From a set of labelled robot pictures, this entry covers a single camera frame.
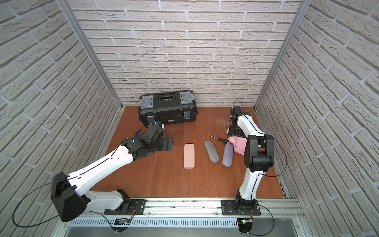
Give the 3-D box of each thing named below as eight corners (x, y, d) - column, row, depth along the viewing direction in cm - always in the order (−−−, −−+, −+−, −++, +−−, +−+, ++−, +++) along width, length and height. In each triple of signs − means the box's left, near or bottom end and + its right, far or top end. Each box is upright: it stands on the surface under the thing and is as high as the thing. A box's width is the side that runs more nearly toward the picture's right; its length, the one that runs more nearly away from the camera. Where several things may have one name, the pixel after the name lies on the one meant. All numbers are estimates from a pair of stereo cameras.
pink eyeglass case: (182, 169, 89) (182, 167, 86) (184, 145, 99) (183, 143, 96) (194, 169, 89) (194, 167, 86) (194, 145, 99) (194, 143, 97)
